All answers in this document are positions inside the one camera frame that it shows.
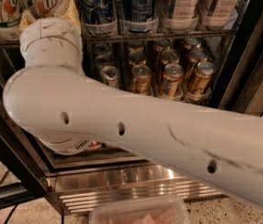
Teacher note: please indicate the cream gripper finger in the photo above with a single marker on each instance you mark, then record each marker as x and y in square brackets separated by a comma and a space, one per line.
[27, 19]
[67, 10]

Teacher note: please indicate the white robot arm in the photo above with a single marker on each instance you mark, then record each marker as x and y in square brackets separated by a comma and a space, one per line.
[52, 99]

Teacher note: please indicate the blue Pepsi can with portrait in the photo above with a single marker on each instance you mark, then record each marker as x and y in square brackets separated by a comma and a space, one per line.
[98, 17]

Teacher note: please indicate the second row silver can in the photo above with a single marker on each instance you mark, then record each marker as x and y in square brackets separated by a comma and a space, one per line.
[102, 61]

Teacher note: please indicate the dark blue can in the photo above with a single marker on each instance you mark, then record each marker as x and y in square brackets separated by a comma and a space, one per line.
[139, 16]

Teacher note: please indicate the front silver can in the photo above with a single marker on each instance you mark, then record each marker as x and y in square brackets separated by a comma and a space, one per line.
[110, 76]

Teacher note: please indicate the second row left gold can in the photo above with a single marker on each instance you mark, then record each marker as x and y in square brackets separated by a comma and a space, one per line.
[136, 57]

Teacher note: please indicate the second row gold can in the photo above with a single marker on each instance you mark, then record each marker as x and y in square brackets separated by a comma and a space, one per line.
[195, 56]
[136, 57]
[166, 57]

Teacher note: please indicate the front left gold can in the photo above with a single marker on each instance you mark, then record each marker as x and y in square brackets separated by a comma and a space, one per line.
[140, 79]

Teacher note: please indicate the second row middle gold can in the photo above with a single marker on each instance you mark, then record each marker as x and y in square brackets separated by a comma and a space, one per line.
[166, 57]

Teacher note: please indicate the white beige drink can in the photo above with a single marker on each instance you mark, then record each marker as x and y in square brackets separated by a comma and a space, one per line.
[215, 14]
[179, 15]

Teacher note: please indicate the front middle gold can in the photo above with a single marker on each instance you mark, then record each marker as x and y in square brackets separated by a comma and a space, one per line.
[171, 78]

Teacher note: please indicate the second row right gold can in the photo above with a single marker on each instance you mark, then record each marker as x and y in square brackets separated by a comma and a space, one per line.
[195, 56]

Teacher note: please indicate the front right gold can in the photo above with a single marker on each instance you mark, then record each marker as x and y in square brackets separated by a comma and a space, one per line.
[200, 81]

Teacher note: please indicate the open glass fridge door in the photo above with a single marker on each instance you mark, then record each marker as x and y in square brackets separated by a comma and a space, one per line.
[32, 183]

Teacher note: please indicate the stainless steel fridge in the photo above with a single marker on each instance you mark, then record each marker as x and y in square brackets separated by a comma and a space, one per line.
[83, 175]

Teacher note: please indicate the right white beige drink can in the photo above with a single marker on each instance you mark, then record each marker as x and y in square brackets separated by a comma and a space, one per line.
[215, 14]

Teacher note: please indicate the clear plastic food container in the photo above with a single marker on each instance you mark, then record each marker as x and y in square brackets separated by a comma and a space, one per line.
[164, 209]

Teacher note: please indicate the top wire shelf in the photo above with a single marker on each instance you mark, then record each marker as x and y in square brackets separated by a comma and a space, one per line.
[153, 37]

